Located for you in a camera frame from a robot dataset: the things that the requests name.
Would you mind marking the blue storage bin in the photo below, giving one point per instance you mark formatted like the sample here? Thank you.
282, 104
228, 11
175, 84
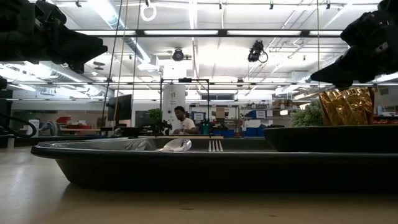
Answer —
257, 114

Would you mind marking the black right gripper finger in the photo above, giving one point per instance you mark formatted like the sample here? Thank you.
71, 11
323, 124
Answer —
339, 73

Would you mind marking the black overhead camera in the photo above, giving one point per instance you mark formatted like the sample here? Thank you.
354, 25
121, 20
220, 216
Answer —
256, 51

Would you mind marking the small green potted plant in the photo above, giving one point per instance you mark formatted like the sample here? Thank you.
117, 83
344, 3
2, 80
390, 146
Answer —
308, 116

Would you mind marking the black round ceiling camera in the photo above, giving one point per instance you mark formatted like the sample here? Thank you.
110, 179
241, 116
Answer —
178, 55

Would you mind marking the white round pillar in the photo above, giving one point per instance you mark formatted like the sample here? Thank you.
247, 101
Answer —
174, 99

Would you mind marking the black plastic serving tray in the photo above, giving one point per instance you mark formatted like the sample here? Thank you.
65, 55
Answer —
186, 171

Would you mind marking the person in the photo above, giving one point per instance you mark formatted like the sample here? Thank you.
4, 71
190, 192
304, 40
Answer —
186, 124

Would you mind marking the background green plant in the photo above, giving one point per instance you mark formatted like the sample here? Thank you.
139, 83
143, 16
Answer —
155, 114

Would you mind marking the black round plate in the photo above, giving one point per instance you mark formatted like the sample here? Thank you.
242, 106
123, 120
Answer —
329, 138

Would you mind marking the silver metal fork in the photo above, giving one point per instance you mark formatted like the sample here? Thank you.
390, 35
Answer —
215, 145

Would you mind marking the black background rig frame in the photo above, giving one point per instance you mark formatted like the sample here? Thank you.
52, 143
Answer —
185, 80

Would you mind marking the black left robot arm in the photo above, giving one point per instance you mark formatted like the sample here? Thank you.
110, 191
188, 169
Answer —
12, 31

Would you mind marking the black computer monitor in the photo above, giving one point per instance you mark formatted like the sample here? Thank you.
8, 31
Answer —
121, 107

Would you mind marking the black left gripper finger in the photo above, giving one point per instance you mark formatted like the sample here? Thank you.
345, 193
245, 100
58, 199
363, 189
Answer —
87, 46

